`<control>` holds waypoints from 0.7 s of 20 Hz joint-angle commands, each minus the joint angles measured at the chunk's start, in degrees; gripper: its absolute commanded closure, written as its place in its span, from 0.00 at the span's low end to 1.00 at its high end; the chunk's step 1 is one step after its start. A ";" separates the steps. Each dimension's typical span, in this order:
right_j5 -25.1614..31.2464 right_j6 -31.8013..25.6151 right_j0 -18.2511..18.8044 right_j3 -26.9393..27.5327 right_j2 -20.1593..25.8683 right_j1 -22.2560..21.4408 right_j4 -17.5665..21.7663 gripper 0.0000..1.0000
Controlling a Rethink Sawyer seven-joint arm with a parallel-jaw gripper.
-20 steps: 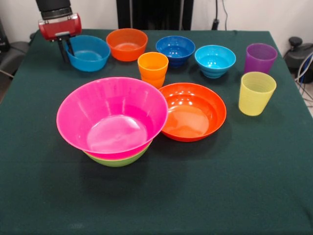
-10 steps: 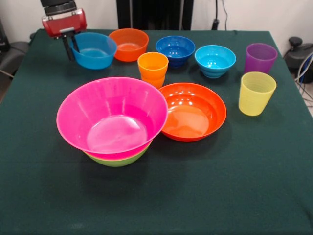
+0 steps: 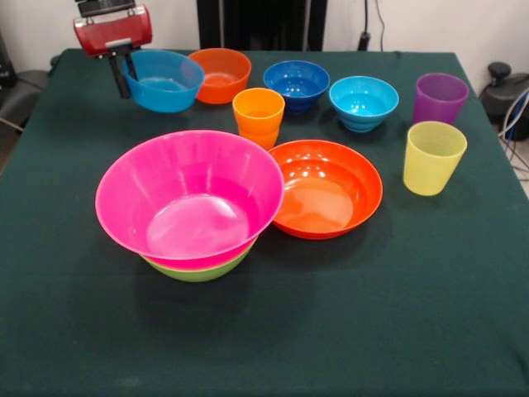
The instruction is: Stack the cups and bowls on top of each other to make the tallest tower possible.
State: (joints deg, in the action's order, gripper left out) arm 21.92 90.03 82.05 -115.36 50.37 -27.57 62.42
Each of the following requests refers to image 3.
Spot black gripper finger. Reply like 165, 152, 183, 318
124, 50, 140, 82
107, 52, 133, 101

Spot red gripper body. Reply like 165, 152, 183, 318
73, 3, 155, 60

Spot light blue translucent bowl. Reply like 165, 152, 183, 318
122, 49, 206, 114

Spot large pink plastic bowl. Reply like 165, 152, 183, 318
94, 129, 285, 270

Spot orange translucent bowl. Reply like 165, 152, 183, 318
188, 47, 252, 105

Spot dark grey chair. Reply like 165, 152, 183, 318
0, 69, 50, 125

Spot orange plastic cup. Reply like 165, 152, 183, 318
231, 87, 287, 136
238, 123, 281, 152

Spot dark blue ribbed bowl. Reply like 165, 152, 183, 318
263, 60, 331, 115

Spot green plastic bowl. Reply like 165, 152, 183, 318
140, 237, 260, 284

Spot cyan ribbed bowl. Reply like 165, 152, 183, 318
328, 75, 400, 134

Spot red-orange shallow bowl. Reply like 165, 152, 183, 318
268, 139, 384, 240

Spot purple plastic cup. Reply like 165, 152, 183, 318
412, 72, 470, 127

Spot dark green table cloth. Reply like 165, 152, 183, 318
0, 48, 529, 397

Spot yellow plastic cup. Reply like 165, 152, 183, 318
403, 120, 469, 197

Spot black floor device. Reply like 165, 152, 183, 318
479, 61, 529, 122

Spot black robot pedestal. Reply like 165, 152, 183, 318
195, 0, 328, 52

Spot black cable with plug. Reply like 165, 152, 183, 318
357, 0, 372, 52

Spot bundle of floor cables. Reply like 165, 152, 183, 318
498, 89, 529, 183

